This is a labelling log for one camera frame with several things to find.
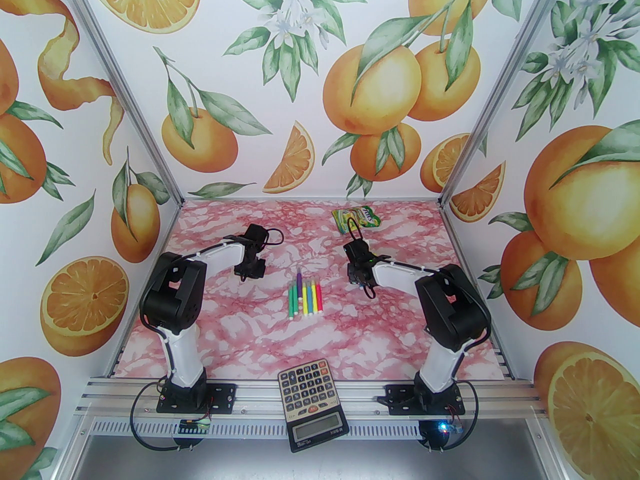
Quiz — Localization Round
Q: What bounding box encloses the aluminium front rail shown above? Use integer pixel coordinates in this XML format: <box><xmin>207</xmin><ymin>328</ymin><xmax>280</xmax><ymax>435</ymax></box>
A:
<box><xmin>75</xmin><ymin>375</ymin><xmax>547</xmax><ymax>422</ymax></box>

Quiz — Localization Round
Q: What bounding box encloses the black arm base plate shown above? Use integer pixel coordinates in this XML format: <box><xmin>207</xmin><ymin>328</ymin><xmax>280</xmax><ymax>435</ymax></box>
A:
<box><xmin>382</xmin><ymin>385</ymin><xmax>466</xmax><ymax>416</ymax></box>
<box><xmin>156</xmin><ymin>382</ymin><xmax>237</xmax><ymax>414</ymax></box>

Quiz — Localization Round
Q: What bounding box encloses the green yellow snack packet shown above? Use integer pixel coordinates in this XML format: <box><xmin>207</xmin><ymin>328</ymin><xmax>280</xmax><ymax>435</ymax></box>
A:
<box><xmin>332</xmin><ymin>207</ymin><xmax>384</xmax><ymax>234</ymax></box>

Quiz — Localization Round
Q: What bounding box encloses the black calculator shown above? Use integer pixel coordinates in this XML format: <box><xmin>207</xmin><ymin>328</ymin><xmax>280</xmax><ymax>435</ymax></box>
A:
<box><xmin>277</xmin><ymin>359</ymin><xmax>350</xmax><ymax>453</ymax></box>

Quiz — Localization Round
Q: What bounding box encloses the black base cable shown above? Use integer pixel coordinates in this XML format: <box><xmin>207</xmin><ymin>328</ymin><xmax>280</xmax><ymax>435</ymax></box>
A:
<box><xmin>131</xmin><ymin>382</ymin><xmax>212</xmax><ymax>452</ymax></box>
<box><xmin>417</xmin><ymin>382</ymin><xmax>479</xmax><ymax>454</ymax></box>

